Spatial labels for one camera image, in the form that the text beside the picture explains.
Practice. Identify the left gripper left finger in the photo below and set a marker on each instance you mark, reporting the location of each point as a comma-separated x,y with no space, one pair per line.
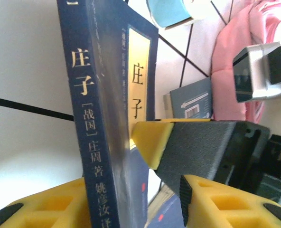
48,209

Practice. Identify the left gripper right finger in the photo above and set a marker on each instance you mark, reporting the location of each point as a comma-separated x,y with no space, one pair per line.
226,209

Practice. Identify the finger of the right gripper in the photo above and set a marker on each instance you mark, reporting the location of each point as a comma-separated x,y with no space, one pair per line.
197,147

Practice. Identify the pink backpack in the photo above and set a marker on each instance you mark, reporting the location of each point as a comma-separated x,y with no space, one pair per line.
228,71

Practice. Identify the large teal book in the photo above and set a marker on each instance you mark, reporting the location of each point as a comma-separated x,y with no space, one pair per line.
190,99

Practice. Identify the teal and cream pencil box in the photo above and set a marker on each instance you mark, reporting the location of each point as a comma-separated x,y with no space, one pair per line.
169,12

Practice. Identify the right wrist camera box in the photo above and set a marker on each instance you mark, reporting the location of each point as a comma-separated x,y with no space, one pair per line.
256,71

